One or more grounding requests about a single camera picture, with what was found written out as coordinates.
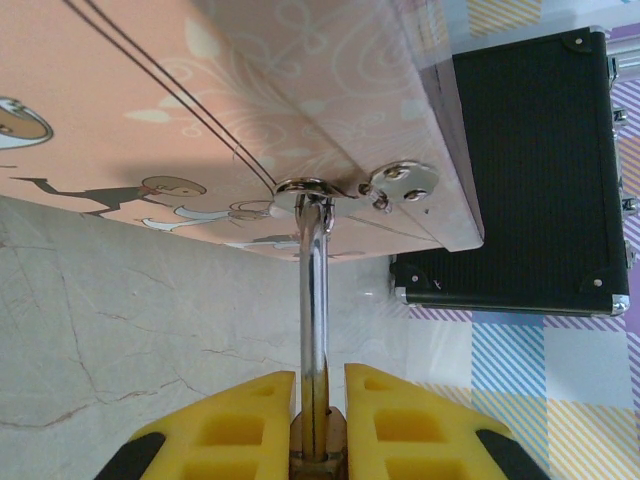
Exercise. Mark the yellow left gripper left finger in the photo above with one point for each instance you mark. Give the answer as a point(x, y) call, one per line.
point(225, 435)

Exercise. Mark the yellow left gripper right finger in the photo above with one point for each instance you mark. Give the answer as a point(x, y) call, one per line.
point(410, 435)

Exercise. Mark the brass padlock with chrome shackle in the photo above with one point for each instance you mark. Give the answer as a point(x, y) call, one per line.
point(315, 300)

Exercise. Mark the black aluminium-edged briefcase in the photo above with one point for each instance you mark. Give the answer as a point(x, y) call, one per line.
point(525, 175)

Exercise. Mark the pink wedding-print gift box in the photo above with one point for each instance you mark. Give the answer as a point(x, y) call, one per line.
point(150, 125)

